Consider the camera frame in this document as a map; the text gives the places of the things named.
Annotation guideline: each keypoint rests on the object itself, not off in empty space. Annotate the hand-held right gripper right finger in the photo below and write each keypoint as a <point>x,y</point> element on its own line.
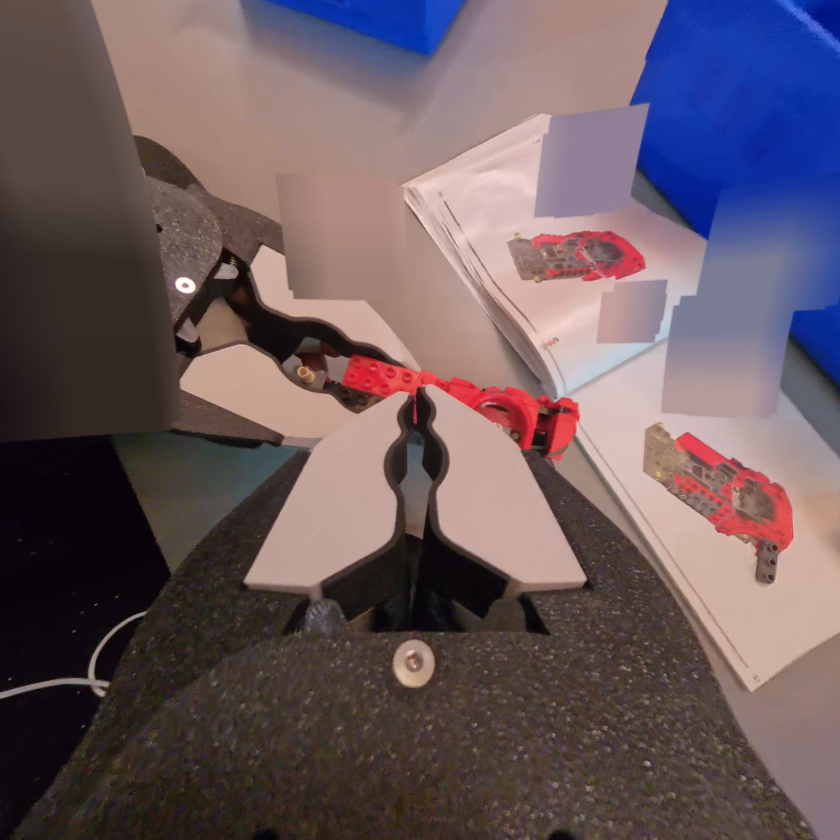
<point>499,518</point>

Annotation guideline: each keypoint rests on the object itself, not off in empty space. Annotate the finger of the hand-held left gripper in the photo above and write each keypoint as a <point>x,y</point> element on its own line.
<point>367,328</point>
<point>243,380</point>

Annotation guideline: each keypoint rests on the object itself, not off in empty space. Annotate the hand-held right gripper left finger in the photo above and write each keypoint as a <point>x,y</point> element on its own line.
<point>328,512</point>

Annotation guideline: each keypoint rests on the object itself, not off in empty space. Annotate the red toy brick car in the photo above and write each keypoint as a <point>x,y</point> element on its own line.
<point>505,407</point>

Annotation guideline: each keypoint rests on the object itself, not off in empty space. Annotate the white instruction booklet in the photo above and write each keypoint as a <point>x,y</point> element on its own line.
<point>499,216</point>

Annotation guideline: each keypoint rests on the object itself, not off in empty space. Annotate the black foam-lined case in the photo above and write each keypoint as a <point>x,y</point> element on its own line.
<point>59,558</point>

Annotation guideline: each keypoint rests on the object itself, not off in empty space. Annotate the blue plastic bin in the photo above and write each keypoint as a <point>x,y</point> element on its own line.
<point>380,16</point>
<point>735,79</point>

